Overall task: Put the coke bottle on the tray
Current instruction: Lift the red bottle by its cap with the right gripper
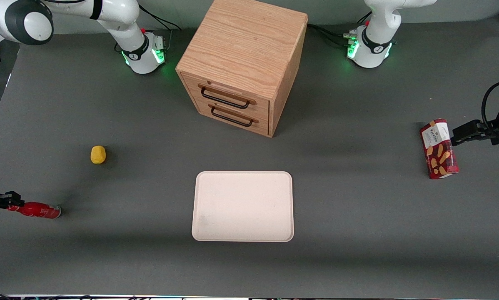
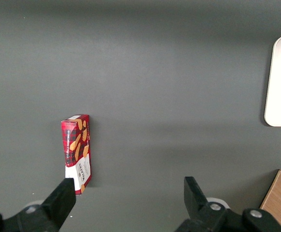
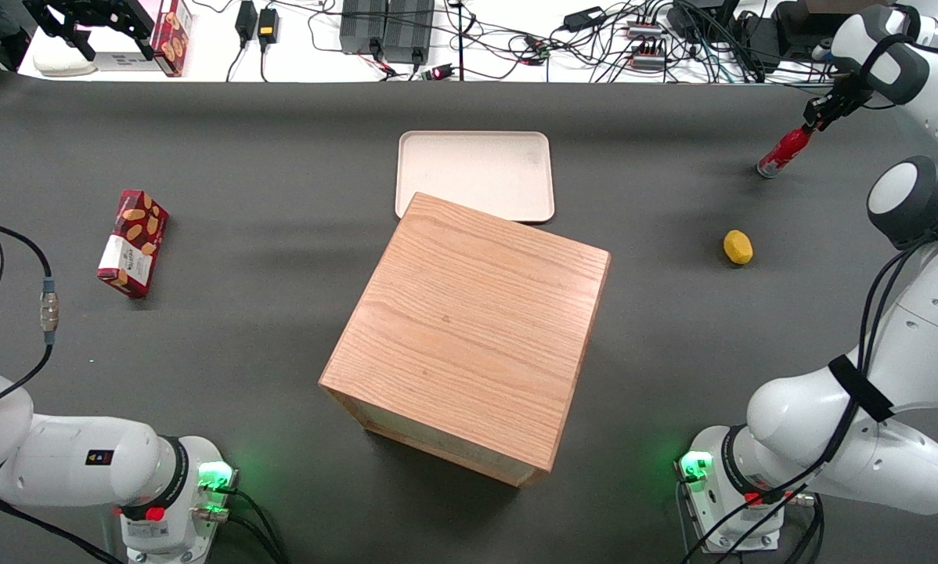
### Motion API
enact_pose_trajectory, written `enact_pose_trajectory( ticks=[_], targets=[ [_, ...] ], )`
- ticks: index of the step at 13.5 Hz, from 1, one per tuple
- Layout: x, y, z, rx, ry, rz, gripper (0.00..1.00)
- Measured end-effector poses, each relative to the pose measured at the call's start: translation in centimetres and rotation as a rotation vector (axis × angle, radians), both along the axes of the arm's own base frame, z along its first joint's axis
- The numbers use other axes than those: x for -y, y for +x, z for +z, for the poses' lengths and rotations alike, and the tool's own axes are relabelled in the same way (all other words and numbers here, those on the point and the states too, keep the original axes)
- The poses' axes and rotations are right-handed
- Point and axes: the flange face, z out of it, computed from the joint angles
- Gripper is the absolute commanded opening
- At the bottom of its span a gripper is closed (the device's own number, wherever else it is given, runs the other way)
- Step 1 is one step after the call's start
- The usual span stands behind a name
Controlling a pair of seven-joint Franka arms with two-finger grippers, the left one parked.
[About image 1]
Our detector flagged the red cookie box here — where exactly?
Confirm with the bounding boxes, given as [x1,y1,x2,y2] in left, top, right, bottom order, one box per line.
[419,119,460,180]

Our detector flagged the black left arm base cables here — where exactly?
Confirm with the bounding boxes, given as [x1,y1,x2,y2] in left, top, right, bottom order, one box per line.
[307,12,373,48]

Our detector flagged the beige rectangular tray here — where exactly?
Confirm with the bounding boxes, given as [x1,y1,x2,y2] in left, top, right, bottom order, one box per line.
[192,171,295,243]

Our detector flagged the black right arm base cables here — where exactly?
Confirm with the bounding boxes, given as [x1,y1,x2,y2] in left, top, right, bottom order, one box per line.
[139,4,182,55]

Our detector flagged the yellow lemon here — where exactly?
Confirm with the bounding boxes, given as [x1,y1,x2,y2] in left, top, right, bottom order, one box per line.
[90,145,107,165]

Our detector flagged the black metal drawer handle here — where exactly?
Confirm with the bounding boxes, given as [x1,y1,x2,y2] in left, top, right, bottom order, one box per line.
[198,84,257,110]
[208,104,259,127]

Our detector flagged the grey table mat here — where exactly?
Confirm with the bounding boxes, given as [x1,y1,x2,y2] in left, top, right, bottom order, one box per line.
[0,15,499,297]

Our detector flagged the black arm base cables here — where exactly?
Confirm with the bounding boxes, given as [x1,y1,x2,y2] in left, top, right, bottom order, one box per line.
[307,12,373,48]
[139,4,182,55]

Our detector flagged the red coke bottle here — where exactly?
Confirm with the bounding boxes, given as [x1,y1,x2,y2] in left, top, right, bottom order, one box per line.
[8,202,62,220]

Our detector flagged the wooden drawer cabinet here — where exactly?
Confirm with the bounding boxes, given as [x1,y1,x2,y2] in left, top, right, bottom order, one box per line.
[175,0,309,138]

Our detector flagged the wooden drawer front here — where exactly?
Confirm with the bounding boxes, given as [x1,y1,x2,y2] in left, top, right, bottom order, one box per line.
[181,72,271,120]
[193,97,270,137]

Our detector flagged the black looped gripper cable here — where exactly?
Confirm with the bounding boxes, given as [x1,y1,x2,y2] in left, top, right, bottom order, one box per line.
[482,81,499,130]

